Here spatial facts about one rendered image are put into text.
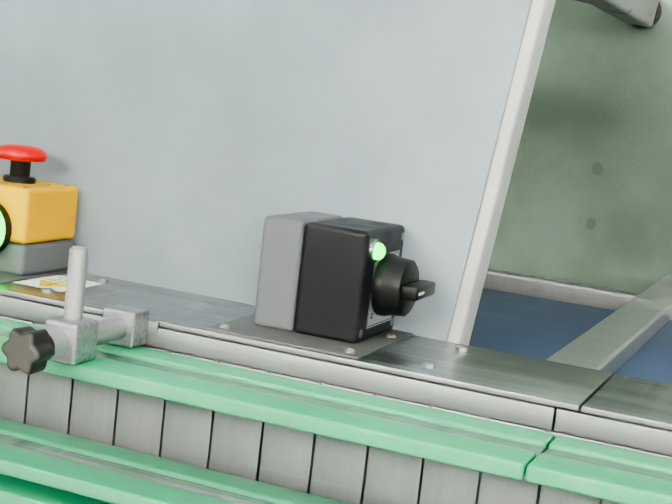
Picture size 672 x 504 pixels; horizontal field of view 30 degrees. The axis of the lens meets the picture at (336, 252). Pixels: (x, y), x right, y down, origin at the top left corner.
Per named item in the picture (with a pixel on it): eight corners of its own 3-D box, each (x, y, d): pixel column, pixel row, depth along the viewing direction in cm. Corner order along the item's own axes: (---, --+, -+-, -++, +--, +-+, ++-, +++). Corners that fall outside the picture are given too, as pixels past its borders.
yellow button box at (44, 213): (6, 256, 107) (-51, 263, 100) (13, 169, 106) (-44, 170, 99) (75, 269, 105) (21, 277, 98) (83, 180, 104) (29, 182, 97)
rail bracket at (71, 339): (109, 337, 89) (-11, 367, 77) (118, 234, 88) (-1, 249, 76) (158, 347, 88) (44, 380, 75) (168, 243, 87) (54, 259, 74)
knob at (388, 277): (389, 310, 92) (433, 318, 91) (367, 318, 88) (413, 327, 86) (396, 250, 91) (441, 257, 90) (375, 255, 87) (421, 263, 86)
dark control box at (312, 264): (299, 311, 97) (251, 325, 89) (310, 209, 96) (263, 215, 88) (398, 330, 94) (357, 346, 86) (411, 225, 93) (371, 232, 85)
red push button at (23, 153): (-18, 184, 100) (-14, 141, 100) (13, 182, 104) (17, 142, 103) (24, 191, 99) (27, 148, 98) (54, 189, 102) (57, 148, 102)
